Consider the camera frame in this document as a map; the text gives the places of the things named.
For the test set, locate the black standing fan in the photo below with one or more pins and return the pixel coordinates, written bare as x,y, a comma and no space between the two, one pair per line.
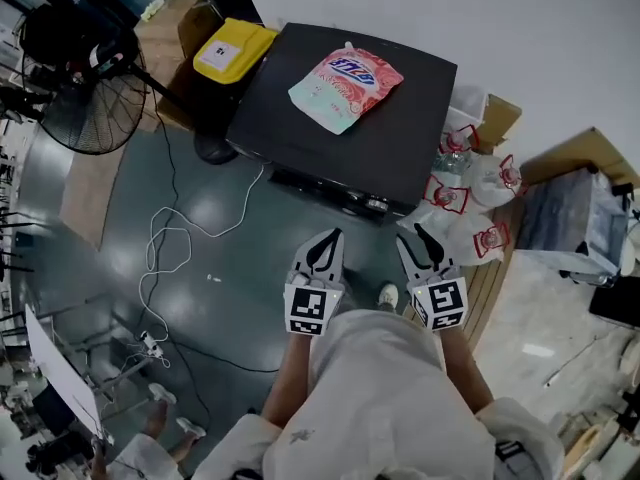
95,113

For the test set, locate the person's white shoe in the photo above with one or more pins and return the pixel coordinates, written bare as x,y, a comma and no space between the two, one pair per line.
388,295

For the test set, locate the black box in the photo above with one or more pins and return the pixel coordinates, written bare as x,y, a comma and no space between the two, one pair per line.
617,303

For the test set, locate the white table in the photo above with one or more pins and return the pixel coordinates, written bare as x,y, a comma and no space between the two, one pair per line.
60,373

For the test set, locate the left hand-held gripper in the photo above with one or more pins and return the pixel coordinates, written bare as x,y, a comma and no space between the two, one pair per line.
312,308

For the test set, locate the cluttered workbench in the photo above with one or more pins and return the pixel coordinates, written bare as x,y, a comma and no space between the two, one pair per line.
12,208

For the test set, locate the long flat cardboard sheet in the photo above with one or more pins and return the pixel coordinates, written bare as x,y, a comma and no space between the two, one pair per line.
90,193

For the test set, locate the clear plastic box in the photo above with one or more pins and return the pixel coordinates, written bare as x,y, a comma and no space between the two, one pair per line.
467,103

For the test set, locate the large cardboard sheet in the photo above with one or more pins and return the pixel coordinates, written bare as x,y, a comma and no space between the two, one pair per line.
575,153

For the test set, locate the white power strip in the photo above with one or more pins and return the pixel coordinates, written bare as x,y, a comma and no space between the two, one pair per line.
151,345

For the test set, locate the person's left forearm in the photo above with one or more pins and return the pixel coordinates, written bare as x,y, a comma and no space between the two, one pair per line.
290,378

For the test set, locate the black washing machine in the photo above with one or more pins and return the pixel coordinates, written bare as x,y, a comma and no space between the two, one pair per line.
390,153

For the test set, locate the pink detergent pouch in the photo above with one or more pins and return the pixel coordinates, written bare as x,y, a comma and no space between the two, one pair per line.
345,88

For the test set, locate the wooden slat decking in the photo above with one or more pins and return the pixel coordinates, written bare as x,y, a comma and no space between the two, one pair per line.
492,288

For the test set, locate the small cardboard sheet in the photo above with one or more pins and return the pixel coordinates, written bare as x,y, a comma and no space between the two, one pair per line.
502,118

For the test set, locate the person's right forearm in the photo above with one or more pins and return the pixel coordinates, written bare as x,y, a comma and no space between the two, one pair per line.
465,368

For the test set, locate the yellow lid bin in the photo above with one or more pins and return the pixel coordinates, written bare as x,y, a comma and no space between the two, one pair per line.
230,50

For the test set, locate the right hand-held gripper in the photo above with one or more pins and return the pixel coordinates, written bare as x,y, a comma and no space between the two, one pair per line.
445,300

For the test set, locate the person's white shirt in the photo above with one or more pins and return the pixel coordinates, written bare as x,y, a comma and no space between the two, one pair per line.
380,393

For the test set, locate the brown cardboard box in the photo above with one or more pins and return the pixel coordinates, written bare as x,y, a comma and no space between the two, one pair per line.
165,33

